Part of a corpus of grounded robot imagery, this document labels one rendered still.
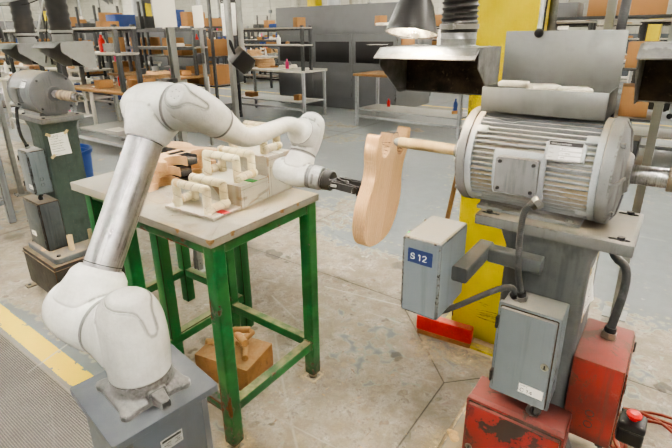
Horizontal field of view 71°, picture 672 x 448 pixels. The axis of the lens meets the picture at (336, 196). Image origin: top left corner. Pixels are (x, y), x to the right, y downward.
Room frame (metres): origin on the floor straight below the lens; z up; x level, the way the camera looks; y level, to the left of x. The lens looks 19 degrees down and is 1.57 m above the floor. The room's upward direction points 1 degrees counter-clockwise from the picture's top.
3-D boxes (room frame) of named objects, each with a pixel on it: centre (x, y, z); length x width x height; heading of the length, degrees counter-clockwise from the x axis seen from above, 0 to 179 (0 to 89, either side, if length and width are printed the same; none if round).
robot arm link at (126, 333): (1.00, 0.52, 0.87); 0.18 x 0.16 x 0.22; 61
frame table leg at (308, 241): (1.86, 0.12, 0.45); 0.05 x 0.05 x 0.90; 54
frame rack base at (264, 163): (1.96, 0.34, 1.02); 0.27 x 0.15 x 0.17; 57
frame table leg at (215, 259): (1.45, 0.42, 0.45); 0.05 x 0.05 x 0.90; 54
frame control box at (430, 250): (1.02, -0.31, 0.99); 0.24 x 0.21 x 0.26; 54
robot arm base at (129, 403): (0.99, 0.50, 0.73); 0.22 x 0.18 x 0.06; 46
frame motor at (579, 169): (1.16, -0.52, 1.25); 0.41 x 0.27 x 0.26; 54
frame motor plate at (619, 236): (1.13, -0.58, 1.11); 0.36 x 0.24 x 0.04; 54
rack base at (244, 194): (1.83, 0.43, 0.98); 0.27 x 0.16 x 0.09; 57
